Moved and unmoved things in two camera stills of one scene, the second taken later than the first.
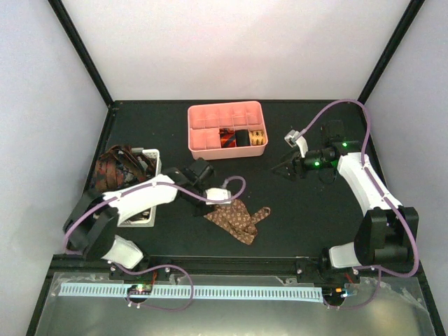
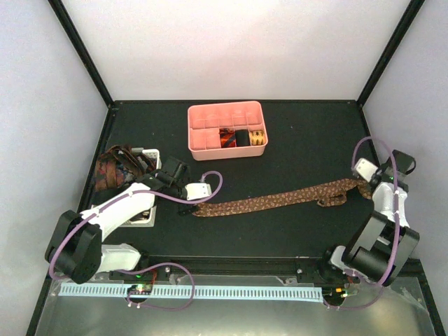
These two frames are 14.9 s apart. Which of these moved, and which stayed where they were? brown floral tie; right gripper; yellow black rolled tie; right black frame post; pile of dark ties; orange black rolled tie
Moved: right gripper; brown floral tie
Stayed: right black frame post; orange black rolled tie; yellow black rolled tie; pile of dark ties
